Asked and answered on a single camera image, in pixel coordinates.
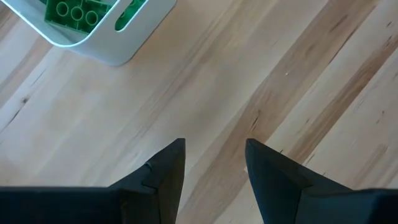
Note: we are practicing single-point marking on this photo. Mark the white plastic bin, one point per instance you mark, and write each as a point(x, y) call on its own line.
point(102, 46)

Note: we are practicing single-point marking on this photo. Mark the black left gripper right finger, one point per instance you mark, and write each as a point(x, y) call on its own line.
point(311, 202)

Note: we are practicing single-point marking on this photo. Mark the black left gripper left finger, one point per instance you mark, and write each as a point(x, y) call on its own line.
point(93, 205)

